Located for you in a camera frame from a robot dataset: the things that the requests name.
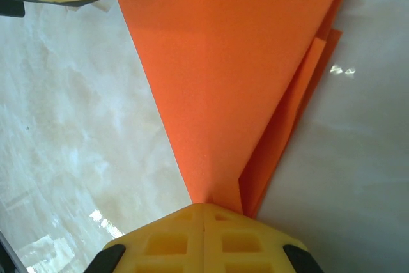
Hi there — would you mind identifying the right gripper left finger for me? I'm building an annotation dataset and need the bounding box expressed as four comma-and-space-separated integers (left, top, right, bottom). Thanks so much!
88, 202, 205, 273

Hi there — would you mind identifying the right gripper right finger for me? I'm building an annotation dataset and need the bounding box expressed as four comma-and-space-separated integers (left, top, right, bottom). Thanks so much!
203, 203, 320, 273

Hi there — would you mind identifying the orange cloth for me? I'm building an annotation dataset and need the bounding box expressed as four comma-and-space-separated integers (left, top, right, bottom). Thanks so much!
116, 0, 357, 218

